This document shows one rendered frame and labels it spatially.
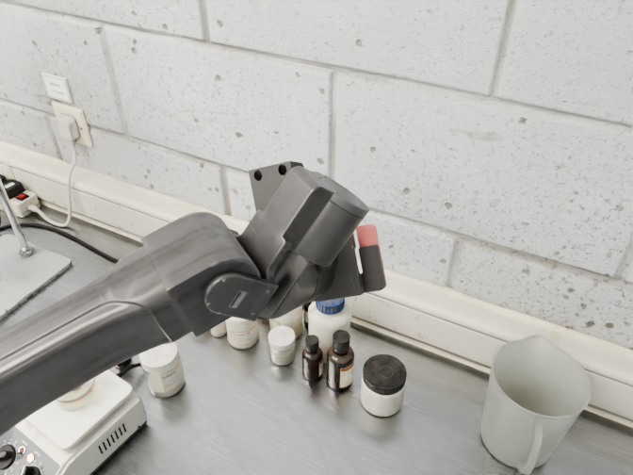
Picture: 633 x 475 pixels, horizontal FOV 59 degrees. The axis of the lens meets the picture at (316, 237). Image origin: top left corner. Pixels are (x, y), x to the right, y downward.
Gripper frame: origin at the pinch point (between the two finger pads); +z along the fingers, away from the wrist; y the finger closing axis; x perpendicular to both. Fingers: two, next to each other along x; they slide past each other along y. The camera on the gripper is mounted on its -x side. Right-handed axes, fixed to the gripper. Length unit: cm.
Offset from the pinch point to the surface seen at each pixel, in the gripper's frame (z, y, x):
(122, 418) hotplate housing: 3.1, 36.5, 17.4
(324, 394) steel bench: 21.9, 12.6, 22.3
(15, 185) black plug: 37, 83, -27
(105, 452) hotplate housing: 1.4, 39.3, 21.5
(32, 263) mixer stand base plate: 27, 72, -8
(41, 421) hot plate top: -3.4, 44.3, 14.7
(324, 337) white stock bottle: 22.9, 11.2, 13.4
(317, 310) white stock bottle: 22.7, 11.3, 8.8
